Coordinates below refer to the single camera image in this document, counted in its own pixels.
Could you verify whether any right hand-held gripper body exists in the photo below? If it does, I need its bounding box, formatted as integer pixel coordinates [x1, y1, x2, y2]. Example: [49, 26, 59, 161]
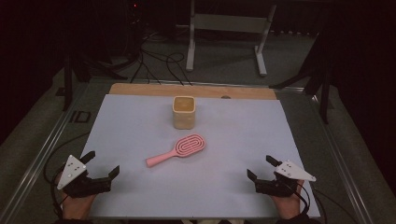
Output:
[255, 160, 318, 198]

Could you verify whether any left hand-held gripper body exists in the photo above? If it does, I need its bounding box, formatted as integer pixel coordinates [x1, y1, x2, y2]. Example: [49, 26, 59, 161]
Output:
[56, 154, 112, 199]

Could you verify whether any pink hairbrush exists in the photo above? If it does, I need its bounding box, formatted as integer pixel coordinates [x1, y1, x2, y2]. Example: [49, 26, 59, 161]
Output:
[145, 133, 207, 168]

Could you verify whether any beige square cup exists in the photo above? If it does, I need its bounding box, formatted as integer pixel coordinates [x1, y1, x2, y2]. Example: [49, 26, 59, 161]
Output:
[172, 95, 196, 131]

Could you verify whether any person's right hand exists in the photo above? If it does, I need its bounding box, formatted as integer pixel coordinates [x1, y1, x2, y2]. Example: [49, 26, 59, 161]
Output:
[270, 180, 304, 220]

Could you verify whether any person's left hand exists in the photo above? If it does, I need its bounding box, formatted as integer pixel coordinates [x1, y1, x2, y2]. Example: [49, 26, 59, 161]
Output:
[60, 192, 97, 220]

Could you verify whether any black tripod stand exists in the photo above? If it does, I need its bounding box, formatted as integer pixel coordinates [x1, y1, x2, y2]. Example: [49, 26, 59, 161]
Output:
[269, 31, 333, 124]
[64, 55, 129, 112]

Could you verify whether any dark equipment stand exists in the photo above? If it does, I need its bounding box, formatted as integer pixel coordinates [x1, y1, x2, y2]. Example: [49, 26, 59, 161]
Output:
[122, 0, 146, 63]

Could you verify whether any white metal stand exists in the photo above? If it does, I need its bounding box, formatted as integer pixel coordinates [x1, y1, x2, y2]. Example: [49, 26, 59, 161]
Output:
[185, 0, 277, 77]

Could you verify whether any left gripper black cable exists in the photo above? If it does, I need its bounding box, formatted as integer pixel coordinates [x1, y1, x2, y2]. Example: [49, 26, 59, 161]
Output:
[43, 132, 92, 219]

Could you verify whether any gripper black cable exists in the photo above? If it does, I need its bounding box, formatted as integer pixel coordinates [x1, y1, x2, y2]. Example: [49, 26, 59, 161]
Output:
[43, 132, 92, 219]
[290, 183, 358, 224]

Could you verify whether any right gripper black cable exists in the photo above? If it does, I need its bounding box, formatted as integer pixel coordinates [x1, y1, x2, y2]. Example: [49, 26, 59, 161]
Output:
[290, 183, 358, 224]

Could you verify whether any metal rail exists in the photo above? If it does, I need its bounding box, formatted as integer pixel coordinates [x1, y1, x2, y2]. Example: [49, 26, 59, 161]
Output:
[309, 92, 375, 224]
[0, 85, 90, 224]

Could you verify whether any black floor cable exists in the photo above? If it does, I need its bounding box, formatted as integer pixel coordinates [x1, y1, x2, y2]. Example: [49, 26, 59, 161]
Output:
[129, 40, 194, 87]

